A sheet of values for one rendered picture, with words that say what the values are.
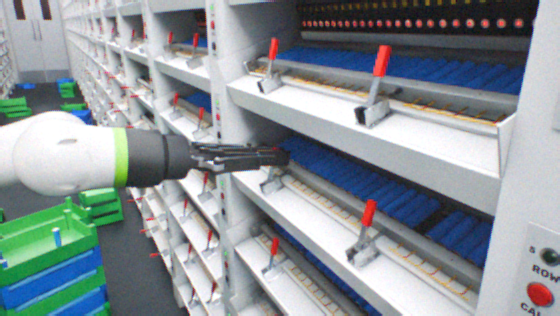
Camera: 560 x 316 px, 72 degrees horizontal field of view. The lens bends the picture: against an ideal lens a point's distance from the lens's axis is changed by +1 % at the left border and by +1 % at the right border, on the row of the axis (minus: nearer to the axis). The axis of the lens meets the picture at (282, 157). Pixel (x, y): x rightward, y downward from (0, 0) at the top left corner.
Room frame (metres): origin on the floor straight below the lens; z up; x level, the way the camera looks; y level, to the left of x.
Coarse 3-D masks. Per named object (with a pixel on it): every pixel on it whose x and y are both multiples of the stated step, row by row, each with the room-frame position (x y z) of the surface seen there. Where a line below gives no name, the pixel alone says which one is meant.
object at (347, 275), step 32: (288, 128) 0.89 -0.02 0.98; (256, 192) 0.70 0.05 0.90; (288, 192) 0.67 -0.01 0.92; (288, 224) 0.60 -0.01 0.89; (320, 224) 0.55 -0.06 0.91; (320, 256) 0.52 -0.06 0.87; (384, 256) 0.45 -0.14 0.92; (416, 256) 0.44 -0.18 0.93; (352, 288) 0.46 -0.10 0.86; (384, 288) 0.40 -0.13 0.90; (416, 288) 0.39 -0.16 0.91; (448, 288) 0.38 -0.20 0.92
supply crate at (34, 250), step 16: (48, 224) 1.24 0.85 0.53; (64, 224) 1.28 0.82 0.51; (80, 224) 1.25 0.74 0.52; (0, 240) 1.13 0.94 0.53; (16, 240) 1.16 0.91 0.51; (32, 240) 1.20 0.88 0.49; (48, 240) 1.21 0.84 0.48; (64, 240) 1.21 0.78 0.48; (80, 240) 1.14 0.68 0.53; (96, 240) 1.18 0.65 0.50; (16, 256) 1.11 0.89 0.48; (32, 256) 1.11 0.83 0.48; (48, 256) 1.06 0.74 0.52; (64, 256) 1.09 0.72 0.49; (0, 272) 0.96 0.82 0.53; (16, 272) 0.99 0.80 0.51; (32, 272) 1.02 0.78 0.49
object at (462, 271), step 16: (304, 176) 0.67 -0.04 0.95; (320, 192) 0.63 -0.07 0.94; (336, 192) 0.59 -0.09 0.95; (352, 208) 0.54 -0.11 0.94; (352, 224) 0.52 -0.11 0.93; (384, 224) 0.48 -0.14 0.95; (400, 224) 0.48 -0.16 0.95; (400, 240) 0.46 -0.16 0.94; (416, 240) 0.44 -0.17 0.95; (432, 256) 0.41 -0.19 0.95; (448, 256) 0.40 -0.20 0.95; (448, 272) 0.39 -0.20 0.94; (464, 272) 0.37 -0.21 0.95; (480, 272) 0.37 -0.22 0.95
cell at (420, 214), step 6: (432, 198) 0.51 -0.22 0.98; (426, 204) 0.51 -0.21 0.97; (432, 204) 0.50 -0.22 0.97; (438, 204) 0.50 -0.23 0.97; (420, 210) 0.50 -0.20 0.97; (426, 210) 0.50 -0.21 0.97; (432, 210) 0.50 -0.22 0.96; (408, 216) 0.49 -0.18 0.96; (414, 216) 0.49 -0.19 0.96; (420, 216) 0.49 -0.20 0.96; (426, 216) 0.49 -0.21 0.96; (408, 222) 0.48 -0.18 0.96; (414, 222) 0.48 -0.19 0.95; (420, 222) 0.49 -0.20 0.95
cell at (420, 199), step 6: (414, 198) 0.53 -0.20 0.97; (420, 198) 0.52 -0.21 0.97; (426, 198) 0.52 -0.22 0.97; (408, 204) 0.52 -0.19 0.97; (414, 204) 0.51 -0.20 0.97; (420, 204) 0.52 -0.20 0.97; (402, 210) 0.51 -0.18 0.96; (408, 210) 0.51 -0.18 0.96; (414, 210) 0.51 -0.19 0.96; (396, 216) 0.50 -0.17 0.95; (402, 216) 0.50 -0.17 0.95
